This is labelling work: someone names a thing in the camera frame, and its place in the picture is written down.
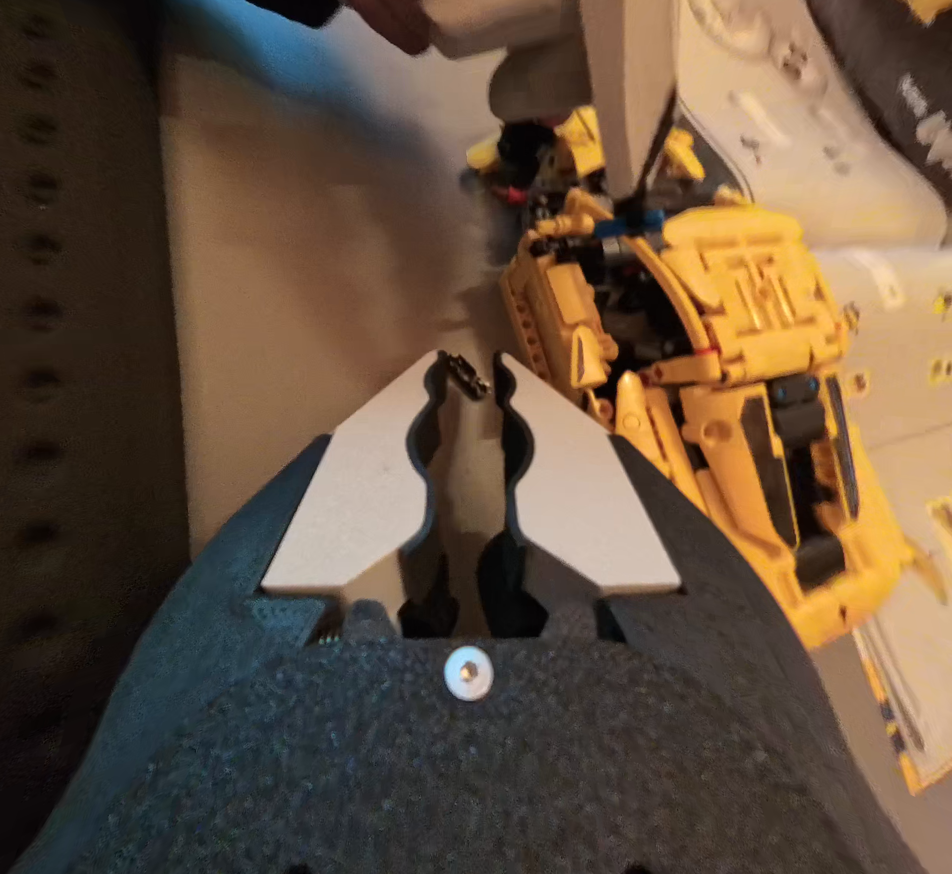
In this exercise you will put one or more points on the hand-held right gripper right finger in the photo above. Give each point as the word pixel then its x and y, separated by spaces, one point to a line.
pixel 595 517

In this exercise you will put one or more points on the toy car set box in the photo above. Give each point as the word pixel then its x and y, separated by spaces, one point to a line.
pixel 877 11

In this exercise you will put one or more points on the black beam piece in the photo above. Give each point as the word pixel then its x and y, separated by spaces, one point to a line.
pixel 467 374

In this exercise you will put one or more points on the yellow toy car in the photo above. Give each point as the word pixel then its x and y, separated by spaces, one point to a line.
pixel 744 368

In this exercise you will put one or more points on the instruction booklet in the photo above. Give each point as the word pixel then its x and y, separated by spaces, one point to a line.
pixel 803 145

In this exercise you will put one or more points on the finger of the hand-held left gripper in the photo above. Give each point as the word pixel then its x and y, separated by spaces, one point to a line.
pixel 625 33

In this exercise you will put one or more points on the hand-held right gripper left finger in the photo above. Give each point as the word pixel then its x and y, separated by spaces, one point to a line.
pixel 357 509

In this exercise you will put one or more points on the blue pin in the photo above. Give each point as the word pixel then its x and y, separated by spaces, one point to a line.
pixel 639 221

